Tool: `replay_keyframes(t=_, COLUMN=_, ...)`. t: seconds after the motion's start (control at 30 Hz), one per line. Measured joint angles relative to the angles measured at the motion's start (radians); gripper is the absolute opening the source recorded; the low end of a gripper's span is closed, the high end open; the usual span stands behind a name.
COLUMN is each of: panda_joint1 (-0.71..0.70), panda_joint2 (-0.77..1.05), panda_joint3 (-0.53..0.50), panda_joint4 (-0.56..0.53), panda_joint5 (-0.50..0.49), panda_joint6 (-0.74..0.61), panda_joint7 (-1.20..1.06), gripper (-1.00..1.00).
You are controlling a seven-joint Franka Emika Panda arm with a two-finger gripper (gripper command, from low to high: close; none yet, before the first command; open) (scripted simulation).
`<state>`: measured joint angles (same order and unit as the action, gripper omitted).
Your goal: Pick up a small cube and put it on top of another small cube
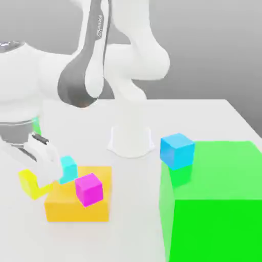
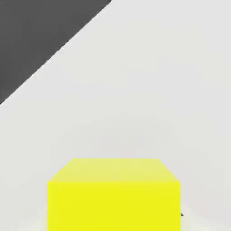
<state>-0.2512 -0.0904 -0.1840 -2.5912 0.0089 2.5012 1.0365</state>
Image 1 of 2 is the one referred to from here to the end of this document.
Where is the large orange box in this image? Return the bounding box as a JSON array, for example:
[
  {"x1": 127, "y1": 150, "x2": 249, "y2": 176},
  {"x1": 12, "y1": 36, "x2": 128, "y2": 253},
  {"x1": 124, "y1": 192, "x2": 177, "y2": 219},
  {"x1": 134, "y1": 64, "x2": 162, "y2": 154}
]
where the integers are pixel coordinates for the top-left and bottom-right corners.
[{"x1": 44, "y1": 165, "x2": 113, "y2": 223}]

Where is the small magenta cube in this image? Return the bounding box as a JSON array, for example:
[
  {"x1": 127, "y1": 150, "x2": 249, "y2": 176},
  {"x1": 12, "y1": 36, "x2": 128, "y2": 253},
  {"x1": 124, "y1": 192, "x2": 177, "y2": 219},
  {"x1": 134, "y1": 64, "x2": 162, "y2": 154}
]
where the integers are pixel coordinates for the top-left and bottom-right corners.
[{"x1": 74, "y1": 172, "x2": 103, "y2": 208}]

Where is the large green box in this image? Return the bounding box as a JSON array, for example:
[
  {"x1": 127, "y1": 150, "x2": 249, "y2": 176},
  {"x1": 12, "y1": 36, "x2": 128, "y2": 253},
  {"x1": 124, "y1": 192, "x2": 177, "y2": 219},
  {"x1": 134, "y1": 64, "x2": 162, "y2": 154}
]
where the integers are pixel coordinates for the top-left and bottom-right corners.
[{"x1": 159, "y1": 140, "x2": 262, "y2": 262}]

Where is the small green cube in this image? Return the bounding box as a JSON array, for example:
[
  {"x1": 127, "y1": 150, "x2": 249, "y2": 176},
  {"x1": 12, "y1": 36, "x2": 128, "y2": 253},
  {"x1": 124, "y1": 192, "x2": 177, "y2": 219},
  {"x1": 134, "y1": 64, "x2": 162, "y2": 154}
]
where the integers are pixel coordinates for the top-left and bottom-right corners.
[{"x1": 32, "y1": 116, "x2": 42, "y2": 136}]

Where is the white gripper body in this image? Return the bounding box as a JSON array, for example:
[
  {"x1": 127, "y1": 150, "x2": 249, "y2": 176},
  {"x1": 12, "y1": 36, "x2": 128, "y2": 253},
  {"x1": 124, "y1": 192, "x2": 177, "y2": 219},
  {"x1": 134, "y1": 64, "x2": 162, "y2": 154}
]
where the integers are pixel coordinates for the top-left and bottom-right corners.
[{"x1": 9, "y1": 139, "x2": 63, "y2": 188}]

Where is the small cyan cube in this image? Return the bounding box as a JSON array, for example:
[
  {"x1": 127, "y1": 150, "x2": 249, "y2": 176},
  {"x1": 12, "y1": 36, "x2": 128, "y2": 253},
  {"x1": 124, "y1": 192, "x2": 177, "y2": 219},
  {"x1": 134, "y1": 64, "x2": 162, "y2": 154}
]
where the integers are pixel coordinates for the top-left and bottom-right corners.
[{"x1": 58, "y1": 155, "x2": 79, "y2": 185}]

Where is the small yellow cube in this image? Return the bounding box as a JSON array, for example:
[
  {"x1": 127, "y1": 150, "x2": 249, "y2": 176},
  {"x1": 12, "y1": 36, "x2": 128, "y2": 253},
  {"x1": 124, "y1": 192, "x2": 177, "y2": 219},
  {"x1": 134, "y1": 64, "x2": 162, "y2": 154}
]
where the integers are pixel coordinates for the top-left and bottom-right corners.
[{"x1": 18, "y1": 168, "x2": 54, "y2": 201}]

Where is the small blue cube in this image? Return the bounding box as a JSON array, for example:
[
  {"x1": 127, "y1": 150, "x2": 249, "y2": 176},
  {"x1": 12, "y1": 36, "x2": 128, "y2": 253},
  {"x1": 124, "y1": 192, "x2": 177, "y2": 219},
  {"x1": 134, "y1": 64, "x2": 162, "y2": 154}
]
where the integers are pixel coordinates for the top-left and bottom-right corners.
[{"x1": 159, "y1": 133, "x2": 195, "y2": 171}]

